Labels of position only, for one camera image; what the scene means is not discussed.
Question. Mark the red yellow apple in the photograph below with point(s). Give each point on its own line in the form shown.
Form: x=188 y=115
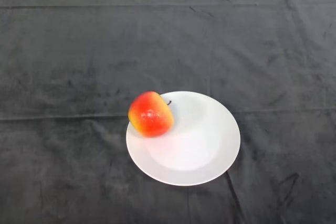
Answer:
x=151 y=116

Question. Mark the white round plate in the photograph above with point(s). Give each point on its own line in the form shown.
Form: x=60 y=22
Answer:
x=189 y=150

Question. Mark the black cloth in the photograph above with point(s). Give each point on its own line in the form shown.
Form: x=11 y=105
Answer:
x=168 y=45

